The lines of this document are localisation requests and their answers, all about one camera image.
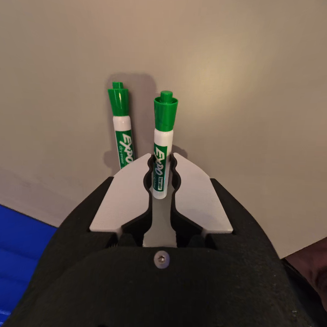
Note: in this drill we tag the green dry-erase marker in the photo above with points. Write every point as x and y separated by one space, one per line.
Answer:
120 109
163 122

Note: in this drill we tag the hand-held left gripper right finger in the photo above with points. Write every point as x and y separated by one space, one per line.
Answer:
199 199

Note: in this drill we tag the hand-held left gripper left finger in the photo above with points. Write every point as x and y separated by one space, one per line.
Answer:
122 199

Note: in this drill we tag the blue plastic bin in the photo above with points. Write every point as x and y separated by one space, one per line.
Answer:
20 255

